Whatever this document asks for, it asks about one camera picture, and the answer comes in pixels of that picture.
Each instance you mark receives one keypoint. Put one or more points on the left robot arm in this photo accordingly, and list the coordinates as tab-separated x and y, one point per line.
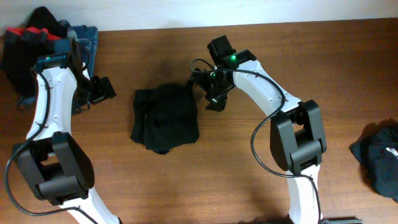
52	163

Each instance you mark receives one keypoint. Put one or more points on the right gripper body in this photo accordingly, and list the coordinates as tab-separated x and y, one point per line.
217	86

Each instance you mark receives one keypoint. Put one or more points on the folded blue denim jeans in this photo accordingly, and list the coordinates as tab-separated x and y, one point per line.
88	40

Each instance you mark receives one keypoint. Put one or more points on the black garment with red trim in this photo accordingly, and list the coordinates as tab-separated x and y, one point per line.
10	64

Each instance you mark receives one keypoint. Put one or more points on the dark garment with white logo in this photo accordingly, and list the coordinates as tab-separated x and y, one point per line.
378	154

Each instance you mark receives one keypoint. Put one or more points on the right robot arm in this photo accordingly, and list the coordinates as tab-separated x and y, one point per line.
297	137

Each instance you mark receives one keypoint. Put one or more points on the black t-shirt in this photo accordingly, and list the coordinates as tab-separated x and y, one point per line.
165	117

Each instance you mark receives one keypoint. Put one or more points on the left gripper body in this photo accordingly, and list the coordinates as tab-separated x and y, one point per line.
99	91

